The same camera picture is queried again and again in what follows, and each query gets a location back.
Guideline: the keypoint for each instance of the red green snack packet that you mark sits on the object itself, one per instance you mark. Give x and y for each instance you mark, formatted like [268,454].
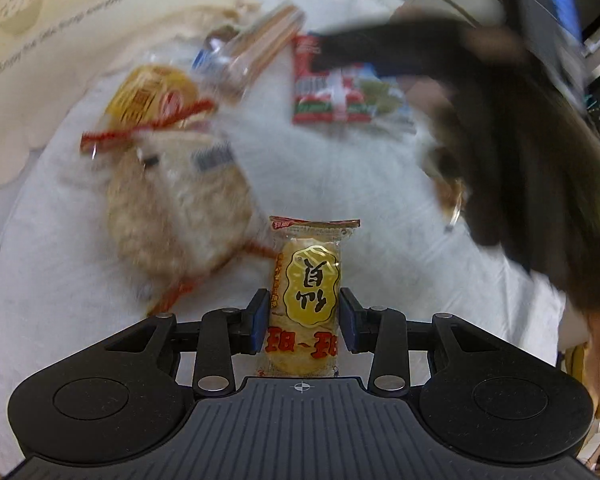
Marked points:
[331,95]

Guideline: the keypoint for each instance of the yellow round cake packet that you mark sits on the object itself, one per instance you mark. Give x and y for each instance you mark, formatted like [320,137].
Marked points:
[152,98]

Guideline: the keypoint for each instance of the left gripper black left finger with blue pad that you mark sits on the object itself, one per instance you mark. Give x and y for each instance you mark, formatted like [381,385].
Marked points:
[223,334]

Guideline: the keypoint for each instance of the yellow rice cracker packet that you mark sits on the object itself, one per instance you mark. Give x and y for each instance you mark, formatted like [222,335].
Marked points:
[302,335]

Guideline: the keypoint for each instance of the round rice cracker bag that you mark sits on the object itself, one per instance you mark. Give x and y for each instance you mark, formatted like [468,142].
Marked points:
[179,208]

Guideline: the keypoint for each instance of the beige scalloped cloth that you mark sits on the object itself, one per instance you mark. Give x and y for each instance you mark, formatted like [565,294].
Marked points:
[14,153]

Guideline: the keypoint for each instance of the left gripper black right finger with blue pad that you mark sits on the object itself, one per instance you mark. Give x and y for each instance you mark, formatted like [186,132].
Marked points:
[381,332]

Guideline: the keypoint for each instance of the long biscuit sleeve packet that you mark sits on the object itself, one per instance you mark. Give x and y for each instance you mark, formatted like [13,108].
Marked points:
[232,60]

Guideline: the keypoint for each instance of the blue snack packet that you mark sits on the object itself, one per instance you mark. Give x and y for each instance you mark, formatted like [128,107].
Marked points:
[385,102]

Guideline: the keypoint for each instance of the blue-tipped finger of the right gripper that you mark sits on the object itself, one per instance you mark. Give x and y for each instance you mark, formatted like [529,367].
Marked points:
[380,52]

